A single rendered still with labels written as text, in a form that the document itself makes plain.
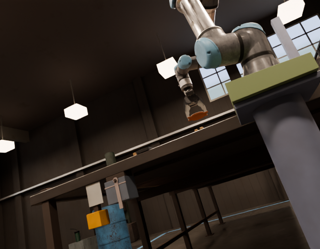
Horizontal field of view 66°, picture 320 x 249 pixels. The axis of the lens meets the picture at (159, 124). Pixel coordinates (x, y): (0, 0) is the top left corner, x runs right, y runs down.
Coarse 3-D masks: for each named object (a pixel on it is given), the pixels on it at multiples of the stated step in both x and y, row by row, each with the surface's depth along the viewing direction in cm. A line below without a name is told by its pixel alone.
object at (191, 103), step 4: (188, 84) 147; (184, 88) 149; (188, 88) 149; (188, 96) 145; (192, 96) 145; (196, 96) 145; (188, 100) 145; (192, 100) 144; (196, 100) 145; (188, 104) 147; (192, 104) 149; (196, 104) 149
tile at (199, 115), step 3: (207, 111) 138; (195, 114) 136; (198, 114) 137; (201, 114) 139; (204, 114) 141; (207, 114) 145; (189, 117) 140; (192, 117) 140; (195, 117) 142; (198, 117) 144; (201, 117) 146; (189, 120) 144; (192, 120) 146; (195, 120) 148
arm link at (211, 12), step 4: (204, 0) 116; (208, 0) 116; (212, 0) 116; (216, 0) 118; (204, 4) 118; (208, 4) 118; (212, 4) 118; (216, 4) 119; (208, 8) 119; (212, 8) 119; (208, 12) 121; (212, 12) 122; (212, 16) 123; (212, 20) 125
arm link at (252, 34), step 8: (248, 24) 90; (256, 24) 90; (232, 32) 94; (240, 32) 90; (248, 32) 90; (256, 32) 89; (264, 32) 91; (240, 40) 88; (248, 40) 88; (256, 40) 88; (264, 40) 89; (240, 48) 88; (248, 48) 89; (256, 48) 88; (264, 48) 88; (240, 56) 90; (248, 56) 89
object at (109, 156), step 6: (108, 156) 720; (114, 156) 730; (108, 162) 716; (114, 162) 719; (126, 204) 713; (126, 210) 690; (126, 216) 701; (132, 222) 697; (132, 228) 639; (132, 234) 634; (138, 234) 687; (132, 240) 630
